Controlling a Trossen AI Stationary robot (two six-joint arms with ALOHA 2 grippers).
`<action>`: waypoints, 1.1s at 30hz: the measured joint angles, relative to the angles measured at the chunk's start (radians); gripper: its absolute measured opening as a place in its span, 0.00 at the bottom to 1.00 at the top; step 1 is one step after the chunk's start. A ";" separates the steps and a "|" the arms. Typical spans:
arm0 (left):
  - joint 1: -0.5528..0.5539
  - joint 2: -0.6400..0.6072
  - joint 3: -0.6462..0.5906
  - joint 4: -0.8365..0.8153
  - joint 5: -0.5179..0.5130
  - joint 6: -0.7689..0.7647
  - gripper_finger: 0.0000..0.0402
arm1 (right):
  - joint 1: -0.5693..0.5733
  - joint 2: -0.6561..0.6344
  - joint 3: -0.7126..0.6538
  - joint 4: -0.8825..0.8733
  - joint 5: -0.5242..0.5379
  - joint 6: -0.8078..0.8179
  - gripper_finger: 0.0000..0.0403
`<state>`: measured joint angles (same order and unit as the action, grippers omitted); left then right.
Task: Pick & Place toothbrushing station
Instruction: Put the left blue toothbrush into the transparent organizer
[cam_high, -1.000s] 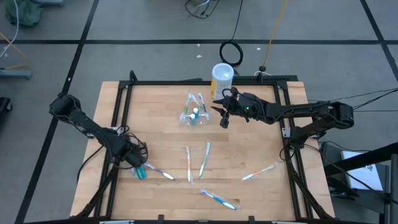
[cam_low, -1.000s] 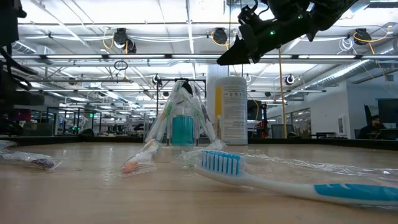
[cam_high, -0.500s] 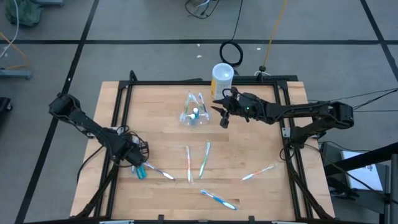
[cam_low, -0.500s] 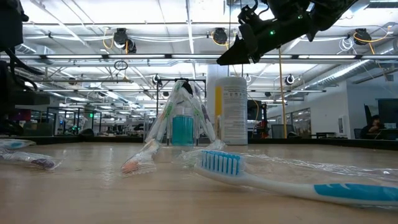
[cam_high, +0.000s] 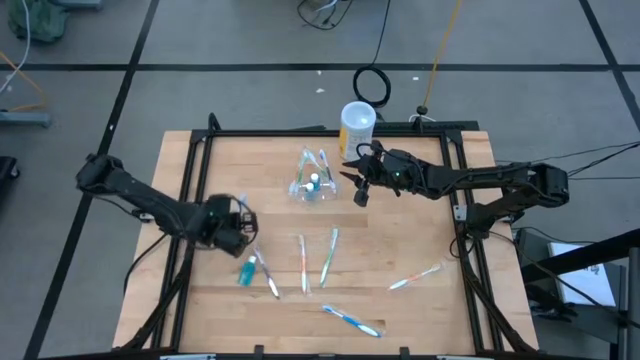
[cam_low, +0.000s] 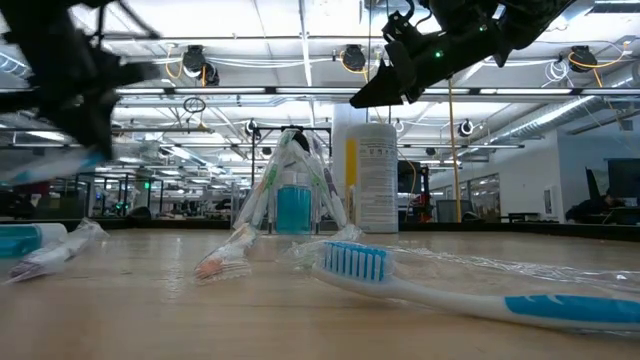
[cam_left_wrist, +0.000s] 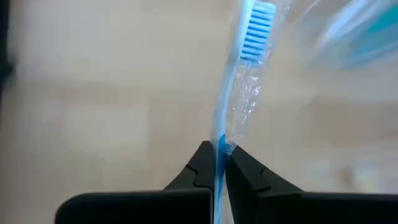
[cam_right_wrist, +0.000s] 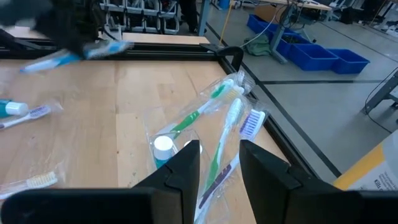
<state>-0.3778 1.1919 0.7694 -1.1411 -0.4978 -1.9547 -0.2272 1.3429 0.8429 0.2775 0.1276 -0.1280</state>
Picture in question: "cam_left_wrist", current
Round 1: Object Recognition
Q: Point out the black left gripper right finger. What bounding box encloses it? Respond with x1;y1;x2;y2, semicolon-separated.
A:
225;145;398;224

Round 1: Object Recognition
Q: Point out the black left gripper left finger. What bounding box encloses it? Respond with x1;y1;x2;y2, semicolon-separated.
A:
55;141;215;224

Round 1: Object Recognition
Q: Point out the blue toothbrush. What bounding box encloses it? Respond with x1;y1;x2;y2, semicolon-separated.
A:
211;0;292;224

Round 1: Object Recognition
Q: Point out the teal mouthwash bottle white cap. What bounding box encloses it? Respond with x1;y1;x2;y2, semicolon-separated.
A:
295;0;398;71

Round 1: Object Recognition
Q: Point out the black metal table frame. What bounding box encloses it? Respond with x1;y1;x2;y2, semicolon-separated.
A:
0;0;15;106

